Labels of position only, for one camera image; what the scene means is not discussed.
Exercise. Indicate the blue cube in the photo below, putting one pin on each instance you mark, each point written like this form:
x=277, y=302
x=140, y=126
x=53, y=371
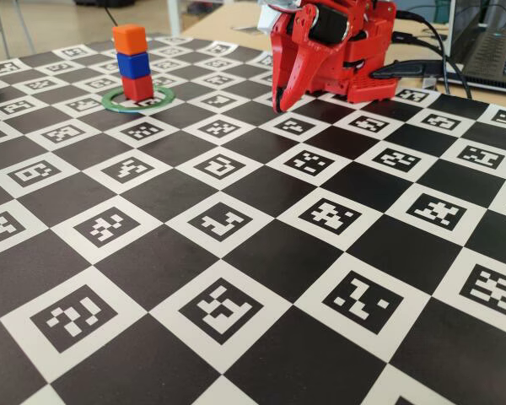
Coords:
x=132, y=65

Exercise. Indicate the small marker card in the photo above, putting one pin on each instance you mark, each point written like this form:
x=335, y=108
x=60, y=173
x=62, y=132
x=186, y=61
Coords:
x=244, y=29

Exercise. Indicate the red cube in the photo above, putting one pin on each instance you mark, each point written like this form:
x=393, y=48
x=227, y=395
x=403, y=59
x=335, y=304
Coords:
x=137, y=88

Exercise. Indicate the dark laptop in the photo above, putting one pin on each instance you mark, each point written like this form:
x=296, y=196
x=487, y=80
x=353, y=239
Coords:
x=489, y=50

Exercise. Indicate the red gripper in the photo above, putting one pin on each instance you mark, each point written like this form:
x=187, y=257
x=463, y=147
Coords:
x=287, y=63

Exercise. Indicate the black white marker mat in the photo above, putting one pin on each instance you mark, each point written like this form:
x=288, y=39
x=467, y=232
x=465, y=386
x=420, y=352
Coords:
x=362, y=253

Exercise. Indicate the black power plug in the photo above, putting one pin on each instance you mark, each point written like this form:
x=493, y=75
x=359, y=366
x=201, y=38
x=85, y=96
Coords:
x=405, y=69

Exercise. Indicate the orange cube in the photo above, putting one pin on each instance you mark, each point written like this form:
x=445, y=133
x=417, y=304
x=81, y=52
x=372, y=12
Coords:
x=129, y=40

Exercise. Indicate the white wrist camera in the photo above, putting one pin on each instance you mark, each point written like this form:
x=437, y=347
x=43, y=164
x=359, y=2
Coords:
x=267, y=19

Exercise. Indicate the white table leg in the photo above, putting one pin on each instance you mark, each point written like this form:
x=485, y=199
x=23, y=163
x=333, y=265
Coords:
x=173, y=17

